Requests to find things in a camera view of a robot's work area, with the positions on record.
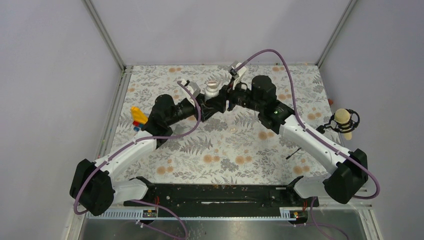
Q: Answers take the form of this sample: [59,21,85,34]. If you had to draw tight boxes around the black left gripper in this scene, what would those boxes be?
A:
[167,94,217,127]

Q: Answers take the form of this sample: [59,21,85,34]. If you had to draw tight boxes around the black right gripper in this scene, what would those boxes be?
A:
[206,76,264,114]

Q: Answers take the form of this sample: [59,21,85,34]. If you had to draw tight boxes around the white orange pill bottle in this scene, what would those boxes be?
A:
[204,86,219,101]

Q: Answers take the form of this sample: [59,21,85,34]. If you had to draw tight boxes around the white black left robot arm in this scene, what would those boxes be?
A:
[69,93,227,216]

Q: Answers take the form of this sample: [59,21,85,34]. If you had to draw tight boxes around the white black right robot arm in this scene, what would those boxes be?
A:
[205,75,369,206]

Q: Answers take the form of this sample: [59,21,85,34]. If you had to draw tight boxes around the grey cylindrical tool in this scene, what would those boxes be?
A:
[173,124,185,136]

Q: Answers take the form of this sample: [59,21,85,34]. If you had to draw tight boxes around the floral patterned table mat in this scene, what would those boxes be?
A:
[111,65,332,185]

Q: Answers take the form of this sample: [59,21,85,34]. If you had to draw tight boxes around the yellow blue toy blocks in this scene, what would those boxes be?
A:
[130,106,148,132]

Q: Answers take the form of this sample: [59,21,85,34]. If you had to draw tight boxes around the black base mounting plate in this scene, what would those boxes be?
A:
[141,178,319,214]

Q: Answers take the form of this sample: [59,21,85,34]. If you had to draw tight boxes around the beige foam microphone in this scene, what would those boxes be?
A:
[329,108,360,141]

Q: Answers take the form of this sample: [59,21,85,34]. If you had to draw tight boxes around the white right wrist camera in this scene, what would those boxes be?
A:
[228,61,248,90]

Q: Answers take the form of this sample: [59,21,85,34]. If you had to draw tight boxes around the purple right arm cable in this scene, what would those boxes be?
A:
[236,48,381,200]

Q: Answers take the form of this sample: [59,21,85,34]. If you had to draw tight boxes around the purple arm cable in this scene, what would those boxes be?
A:
[236,48,381,200]
[73,80,202,216]

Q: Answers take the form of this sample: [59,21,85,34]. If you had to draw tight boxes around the slotted metal cable duct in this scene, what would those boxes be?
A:
[85,207,308,221]

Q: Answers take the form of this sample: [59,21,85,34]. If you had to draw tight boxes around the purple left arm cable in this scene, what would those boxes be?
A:
[73,80,202,216]

